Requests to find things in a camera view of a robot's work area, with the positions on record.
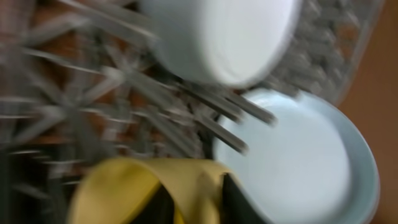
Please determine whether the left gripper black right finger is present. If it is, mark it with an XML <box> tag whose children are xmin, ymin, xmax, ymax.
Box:
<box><xmin>221</xmin><ymin>173</ymin><xmax>266</xmax><ymax>224</ymax></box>

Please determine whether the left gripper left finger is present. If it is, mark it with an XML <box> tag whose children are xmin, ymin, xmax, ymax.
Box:
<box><xmin>130</xmin><ymin>185</ymin><xmax>175</xmax><ymax>224</ymax></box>

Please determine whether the yellow plastic cup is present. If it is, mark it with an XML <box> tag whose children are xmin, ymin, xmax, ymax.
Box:
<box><xmin>67</xmin><ymin>157</ymin><xmax>230</xmax><ymax>224</ymax></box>

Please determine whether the light blue plate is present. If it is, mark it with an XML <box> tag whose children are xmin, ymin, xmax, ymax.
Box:
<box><xmin>213</xmin><ymin>89</ymin><xmax>380</xmax><ymax>224</ymax></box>

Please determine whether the light blue bowl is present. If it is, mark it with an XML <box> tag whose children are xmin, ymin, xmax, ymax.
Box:
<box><xmin>140</xmin><ymin>0</ymin><xmax>303</xmax><ymax>88</ymax></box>

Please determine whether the grey dishwasher rack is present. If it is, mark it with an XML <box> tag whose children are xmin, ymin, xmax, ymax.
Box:
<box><xmin>1</xmin><ymin>1</ymin><xmax>378</xmax><ymax>223</ymax></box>

